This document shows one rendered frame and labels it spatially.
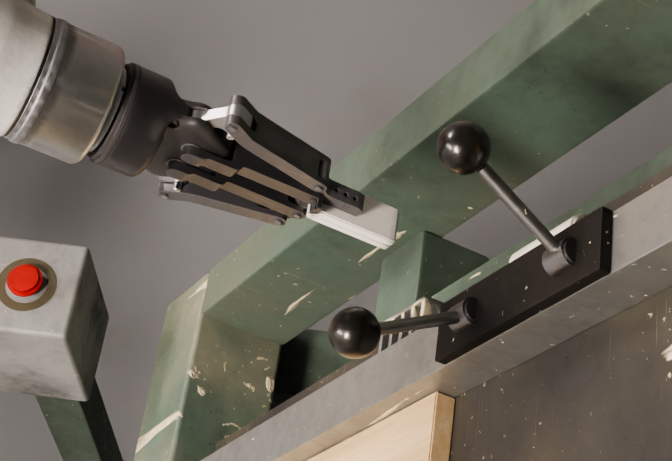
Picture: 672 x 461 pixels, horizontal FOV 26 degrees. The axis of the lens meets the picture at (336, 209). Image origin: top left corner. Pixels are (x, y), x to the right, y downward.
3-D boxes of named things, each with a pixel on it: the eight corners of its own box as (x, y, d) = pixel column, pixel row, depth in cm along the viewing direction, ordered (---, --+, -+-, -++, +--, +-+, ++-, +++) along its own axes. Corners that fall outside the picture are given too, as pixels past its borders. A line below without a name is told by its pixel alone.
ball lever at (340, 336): (455, 299, 113) (312, 319, 106) (483, 281, 110) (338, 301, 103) (470, 345, 112) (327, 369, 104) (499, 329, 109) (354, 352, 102)
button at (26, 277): (14, 269, 167) (11, 260, 165) (48, 273, 166) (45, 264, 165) (5, 300, 165) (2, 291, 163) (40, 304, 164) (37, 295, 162)
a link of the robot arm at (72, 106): (22, 55, 105) (98, 87, 107) (-10, 160, 100) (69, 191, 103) (67, -9, 98) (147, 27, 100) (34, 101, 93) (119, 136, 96)
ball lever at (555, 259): (569, 263, 104) (443, 125, 103) (603, 243, 101) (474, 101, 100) (545, 295, 102) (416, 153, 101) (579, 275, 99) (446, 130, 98)
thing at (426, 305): (410, 333, 129) (381, 322, 128) (454, 306, 123) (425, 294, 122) (405, 374, 127) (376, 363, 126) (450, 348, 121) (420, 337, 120)
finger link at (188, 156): (187, 115, 104) (195, 106, 103) (323, 171, 108) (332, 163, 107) (176, 160, 102) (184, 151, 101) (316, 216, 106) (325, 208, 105)
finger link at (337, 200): (299, 175, 107) (319, 158, 105) (358, 200, 109) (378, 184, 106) (296, 192, 106) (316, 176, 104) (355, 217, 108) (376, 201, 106)
